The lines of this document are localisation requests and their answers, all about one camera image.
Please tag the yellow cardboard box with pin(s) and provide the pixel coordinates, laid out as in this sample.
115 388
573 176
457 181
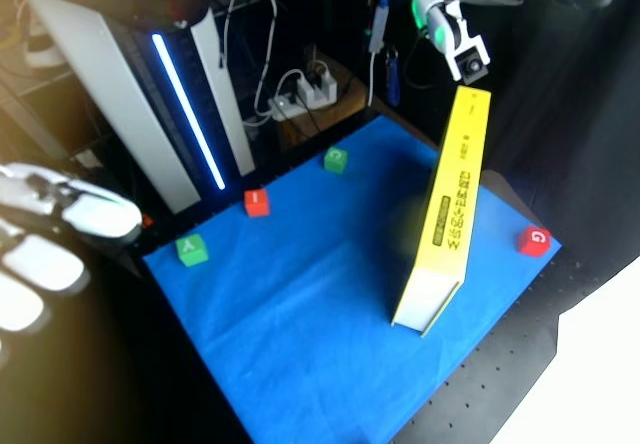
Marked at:
450 204

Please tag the green block with Y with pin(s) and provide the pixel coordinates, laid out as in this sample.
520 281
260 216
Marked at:
191 251

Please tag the white tower with blue light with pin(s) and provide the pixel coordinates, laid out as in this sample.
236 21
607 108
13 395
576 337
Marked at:
125 114

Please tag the blue hanging tool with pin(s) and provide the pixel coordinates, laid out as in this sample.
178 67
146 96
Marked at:
393 76

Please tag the red block with I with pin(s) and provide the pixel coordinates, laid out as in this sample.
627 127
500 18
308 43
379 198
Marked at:
257 203

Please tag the black curtain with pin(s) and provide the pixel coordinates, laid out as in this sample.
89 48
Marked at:
575 139

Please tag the round wooden stool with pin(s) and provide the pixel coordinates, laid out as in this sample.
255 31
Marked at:
342 114

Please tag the white power strip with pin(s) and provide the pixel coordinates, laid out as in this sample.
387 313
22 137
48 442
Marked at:
320 91

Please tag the blue table cloth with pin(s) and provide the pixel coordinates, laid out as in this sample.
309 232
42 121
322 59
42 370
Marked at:
300 339

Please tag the green block with question mark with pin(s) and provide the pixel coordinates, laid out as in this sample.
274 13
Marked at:
335 161

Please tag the red block with G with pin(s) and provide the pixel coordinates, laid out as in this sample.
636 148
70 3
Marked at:
534 242

